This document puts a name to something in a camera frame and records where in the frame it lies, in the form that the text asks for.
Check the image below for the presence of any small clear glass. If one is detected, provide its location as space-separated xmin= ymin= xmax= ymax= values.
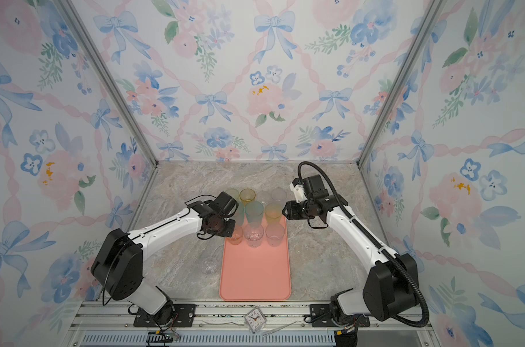
xmin=200 ymin=257 xmax=220 ymax=275

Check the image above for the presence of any pink tinted glass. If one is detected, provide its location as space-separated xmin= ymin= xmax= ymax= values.
xmin=226 ymin=226 xmax=244 ymax=246

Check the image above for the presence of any aluminium front rail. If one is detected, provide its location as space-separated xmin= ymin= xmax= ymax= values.
xmin=62 ymin=301 xmax=440 ymax=346

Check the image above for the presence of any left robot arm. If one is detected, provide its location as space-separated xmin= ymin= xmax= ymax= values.
xmin=90 ymin=192 xmax=239 ymax=321

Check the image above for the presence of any pink rectangular tray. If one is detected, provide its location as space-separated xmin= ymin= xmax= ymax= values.
xmin=219 ymin=234 xmax=291 ymax=302

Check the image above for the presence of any light green textured cup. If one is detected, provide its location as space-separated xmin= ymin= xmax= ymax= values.
xmin=225 ymin=188 xmax=240 ymax=201

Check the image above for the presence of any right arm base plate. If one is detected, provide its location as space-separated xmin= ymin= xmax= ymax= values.
xmin=304 ymin=303 xmax=370 ymax=329

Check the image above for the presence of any small white clock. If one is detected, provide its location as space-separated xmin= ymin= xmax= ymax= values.
xmin=244 ymin=307 xmax=267 ymax=333

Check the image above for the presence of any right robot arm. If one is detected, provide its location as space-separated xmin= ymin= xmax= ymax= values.
xmin=282 ymin=197 xmax=430 ymax=328

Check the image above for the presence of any clear glass column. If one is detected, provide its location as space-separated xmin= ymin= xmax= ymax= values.
xmin=243 ymin=224 xmax=265 ymax=248

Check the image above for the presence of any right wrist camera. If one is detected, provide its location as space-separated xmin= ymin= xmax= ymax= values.
xmin=289 ymin=175 xmax=329 ymax=202

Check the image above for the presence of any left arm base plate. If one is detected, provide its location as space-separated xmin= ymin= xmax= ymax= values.
xmin=133 ymin=304 xmax=197 ymax=328

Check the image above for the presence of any right corner aluminium post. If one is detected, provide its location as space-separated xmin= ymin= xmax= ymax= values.
xmin=356 ymin=0 xmax=445 ymax=170

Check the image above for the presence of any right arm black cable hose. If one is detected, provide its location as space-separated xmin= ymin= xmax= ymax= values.
xmin=297 ymin=161 xmax=430 ymax=328

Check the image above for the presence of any corner aluminium post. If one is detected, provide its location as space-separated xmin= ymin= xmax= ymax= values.
xmin=54 ymin=1 xmax=158 ymax=167
xmin=356 ymin=0 xmax=445 ymax=170

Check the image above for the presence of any clear pinkish cup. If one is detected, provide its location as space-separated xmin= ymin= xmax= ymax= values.
xmin=265 ymin=224 xmax=286 ymax=247

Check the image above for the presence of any clear textured cup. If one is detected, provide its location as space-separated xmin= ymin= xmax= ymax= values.
xmin=271 ymin=188 xmax=287 ymax=202

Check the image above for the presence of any yellow green cup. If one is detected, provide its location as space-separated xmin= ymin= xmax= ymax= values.
xmin=265 ymin=202 xmax=283 ymax=225

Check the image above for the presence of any left corner aluminium post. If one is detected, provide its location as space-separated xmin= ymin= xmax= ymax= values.
xmin=54 ymin=1 xmax=158 ymax=167

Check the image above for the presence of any teal textured cup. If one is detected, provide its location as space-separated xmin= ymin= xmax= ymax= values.
xmin=245 ymin=200 xmax=265 ymax=226
xmin=232 ymin=201 xmax=245 ymax=226

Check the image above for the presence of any amber yellow cup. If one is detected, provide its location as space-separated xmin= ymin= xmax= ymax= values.
xmin=239 ymin=188 xmax=256 ymax=204

